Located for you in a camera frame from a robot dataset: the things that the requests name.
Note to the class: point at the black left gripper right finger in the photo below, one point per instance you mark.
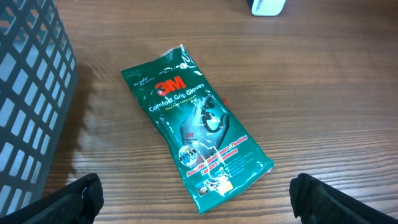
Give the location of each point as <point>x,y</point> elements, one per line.
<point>314,201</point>

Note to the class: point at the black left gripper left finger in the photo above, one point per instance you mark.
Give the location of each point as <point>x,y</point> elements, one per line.
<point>77,202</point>

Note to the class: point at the green glove package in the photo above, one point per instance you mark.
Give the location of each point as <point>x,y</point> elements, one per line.
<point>215,156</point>

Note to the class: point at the white barcode scanner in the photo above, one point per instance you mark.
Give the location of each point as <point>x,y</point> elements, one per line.
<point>267,8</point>

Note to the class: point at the grey plastic shopping basket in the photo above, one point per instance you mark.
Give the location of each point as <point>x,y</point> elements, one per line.
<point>38,80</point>

